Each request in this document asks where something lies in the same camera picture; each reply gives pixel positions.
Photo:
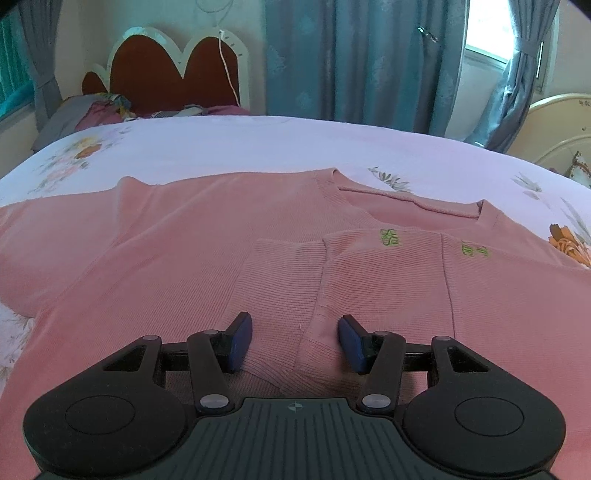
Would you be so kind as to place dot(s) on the metal curtain clip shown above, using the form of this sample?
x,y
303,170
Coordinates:
x,y
427,34

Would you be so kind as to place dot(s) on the floral bedsheet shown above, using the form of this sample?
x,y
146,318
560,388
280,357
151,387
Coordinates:
x,y
277,143

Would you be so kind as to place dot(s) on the colourful patterned cloth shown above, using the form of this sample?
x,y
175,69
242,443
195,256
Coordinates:
x,y
117,102

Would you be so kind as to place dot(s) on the pink knit sweater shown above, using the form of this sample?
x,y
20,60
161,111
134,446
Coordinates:
x,y
184,254

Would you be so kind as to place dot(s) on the tied blue-grey curtain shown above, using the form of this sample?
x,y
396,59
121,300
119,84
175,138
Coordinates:
x,y
521,92

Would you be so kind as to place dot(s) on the teal window blind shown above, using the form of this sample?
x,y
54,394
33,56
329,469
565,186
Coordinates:
x,y
14,69

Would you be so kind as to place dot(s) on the narrow blue-grey curtain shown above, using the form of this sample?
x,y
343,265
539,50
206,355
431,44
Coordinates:
x,y
44,69

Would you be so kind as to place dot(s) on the pile of clothes and pillow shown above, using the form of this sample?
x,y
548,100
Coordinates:
x,y
60,122

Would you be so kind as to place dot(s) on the pink crumpled cloth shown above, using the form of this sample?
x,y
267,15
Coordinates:
x,y
99,116

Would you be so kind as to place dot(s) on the cream curved headboard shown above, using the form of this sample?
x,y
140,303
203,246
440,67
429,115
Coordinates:
x,y
549,124

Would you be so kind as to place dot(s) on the bright window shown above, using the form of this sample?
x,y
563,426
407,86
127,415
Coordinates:
x,y
489,27

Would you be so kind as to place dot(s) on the floral pillow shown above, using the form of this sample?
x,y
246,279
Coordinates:
x,y
581,168

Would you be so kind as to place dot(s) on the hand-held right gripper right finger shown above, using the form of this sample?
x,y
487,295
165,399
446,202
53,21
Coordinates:
x,y
348,344

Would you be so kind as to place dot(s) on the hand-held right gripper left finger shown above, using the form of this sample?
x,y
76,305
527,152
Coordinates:
x,y
241,342

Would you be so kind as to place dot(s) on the wide blue-grey curtain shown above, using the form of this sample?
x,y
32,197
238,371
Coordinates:
x,y
360,69

